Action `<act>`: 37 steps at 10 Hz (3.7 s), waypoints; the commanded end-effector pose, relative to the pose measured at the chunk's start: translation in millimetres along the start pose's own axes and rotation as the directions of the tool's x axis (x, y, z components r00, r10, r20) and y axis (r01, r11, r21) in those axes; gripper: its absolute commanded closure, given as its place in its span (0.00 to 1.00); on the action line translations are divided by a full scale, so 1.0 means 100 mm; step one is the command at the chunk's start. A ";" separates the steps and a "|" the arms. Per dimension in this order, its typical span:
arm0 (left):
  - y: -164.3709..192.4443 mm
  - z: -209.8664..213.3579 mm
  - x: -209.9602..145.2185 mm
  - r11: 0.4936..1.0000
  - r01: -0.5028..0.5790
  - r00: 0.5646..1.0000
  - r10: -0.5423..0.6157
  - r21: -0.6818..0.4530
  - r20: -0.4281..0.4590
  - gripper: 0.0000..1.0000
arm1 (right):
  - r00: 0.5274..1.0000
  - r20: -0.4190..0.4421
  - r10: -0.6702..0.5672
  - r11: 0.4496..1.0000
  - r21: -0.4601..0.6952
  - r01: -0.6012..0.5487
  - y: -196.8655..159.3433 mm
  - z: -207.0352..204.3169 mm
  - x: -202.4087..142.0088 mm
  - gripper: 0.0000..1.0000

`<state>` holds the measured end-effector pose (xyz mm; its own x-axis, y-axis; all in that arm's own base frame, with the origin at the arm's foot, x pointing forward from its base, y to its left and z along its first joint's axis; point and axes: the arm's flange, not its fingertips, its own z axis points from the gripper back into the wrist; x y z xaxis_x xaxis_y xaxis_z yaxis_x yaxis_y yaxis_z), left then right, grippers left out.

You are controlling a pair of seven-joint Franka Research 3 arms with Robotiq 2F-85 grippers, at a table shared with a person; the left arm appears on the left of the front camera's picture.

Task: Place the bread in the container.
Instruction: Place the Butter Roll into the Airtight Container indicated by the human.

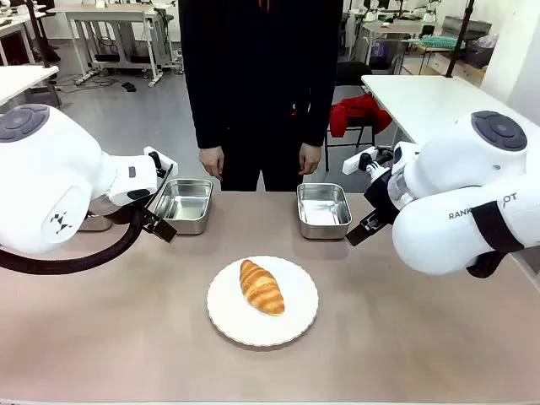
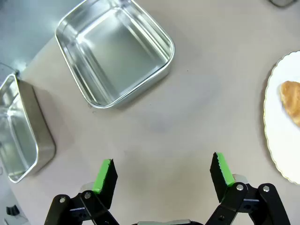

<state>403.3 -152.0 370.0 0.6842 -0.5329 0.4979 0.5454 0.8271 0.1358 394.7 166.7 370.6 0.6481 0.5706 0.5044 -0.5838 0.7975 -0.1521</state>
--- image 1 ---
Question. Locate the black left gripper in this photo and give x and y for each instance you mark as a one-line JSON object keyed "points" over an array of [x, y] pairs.
{"points": [[162, 185]]}

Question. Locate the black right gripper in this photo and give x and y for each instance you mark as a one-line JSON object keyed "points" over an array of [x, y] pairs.
{"points": [[381, 196]]}

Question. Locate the golden croissant bread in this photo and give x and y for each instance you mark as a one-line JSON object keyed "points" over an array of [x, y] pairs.
{"points": [[261, 287]]}

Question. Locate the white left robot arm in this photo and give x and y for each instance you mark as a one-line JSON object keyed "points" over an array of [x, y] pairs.
{"points": [[42, 177]]}

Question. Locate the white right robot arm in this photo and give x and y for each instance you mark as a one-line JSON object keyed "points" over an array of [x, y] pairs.
{"points": [[443, 236]]}

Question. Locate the person right forearm black sleeve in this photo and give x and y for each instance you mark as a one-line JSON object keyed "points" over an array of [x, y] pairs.
{"points": [[204, 122]]}

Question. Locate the person left forearm black sleeve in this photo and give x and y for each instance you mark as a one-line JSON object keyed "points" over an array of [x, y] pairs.
{"points": [[318, 118]]}

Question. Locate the steel rectangular container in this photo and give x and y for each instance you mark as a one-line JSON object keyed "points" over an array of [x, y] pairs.
{"points": [[181, 204], [322, 211]]}

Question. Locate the person right hand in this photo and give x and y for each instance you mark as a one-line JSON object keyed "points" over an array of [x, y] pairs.
{"points": [[211, 162]]}

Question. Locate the person left hand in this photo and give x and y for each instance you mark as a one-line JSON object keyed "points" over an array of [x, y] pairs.
{"points": [[311, 159]]}

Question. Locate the white scalloped plate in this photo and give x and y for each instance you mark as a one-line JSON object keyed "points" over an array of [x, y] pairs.
{"points": [[228, 312]]}

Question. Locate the red cloth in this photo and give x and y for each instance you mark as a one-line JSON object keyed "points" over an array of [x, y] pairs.
{"points": [[358, 114]]}

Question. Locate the large white side table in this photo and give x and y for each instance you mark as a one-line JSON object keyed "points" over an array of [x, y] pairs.
{"points": [[422, 101]]}

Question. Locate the black foot pedal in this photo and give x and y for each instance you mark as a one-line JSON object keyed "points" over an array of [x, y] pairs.
{"points": [[129, 87]]}

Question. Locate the black chair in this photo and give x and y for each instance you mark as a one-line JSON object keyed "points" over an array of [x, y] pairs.
{"points": [[358, 80]]}

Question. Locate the white power strip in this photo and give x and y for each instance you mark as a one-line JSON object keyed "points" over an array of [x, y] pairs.
{"points": [[86, 77]]}

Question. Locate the person torso in black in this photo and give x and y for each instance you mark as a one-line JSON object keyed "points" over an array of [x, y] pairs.
{"points": [[253, 84]]}

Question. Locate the white desk with equipment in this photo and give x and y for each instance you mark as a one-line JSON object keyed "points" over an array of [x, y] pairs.
{"points": [[392, 28]]}

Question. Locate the teal tube rack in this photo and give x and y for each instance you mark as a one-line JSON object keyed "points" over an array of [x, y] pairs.
{"points": [[443, 42]]}

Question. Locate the small white side table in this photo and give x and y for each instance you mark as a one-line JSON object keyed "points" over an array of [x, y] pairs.
{"points": [[21, 80]]}

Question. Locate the black stand pole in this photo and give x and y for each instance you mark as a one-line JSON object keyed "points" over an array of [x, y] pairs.
{"points": [[460, 38], [40, 38]]}

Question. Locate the white background desk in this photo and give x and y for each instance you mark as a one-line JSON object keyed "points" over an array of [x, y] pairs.
{"points": [[105, 12]]}

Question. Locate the grey equipment box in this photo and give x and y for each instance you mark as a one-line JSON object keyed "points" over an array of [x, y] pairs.
{"points": [[468, 28]]}

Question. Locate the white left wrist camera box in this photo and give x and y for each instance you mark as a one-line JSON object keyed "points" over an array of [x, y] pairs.
{"points": [[167, 159]]}

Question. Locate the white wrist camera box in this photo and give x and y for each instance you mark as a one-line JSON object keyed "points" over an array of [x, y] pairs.
{"points": [[352, 163], [167, 159]]}

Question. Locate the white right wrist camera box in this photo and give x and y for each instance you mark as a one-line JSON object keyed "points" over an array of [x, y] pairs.
{"points": [[352, 163]]}

